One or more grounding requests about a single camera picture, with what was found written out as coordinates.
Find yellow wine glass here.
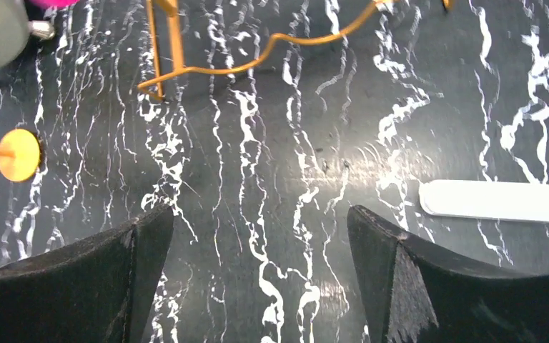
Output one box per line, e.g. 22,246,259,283
0,129,41,182

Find gold wire glass rack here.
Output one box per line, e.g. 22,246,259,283
127,1,454,101

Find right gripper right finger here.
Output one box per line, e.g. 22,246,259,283
347,205,549,342

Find white oblong case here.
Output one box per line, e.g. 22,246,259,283
418,179,549,222

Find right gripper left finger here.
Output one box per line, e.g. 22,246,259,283
0,205,174,342

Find magenta wine glass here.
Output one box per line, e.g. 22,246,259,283
29,0,79,9

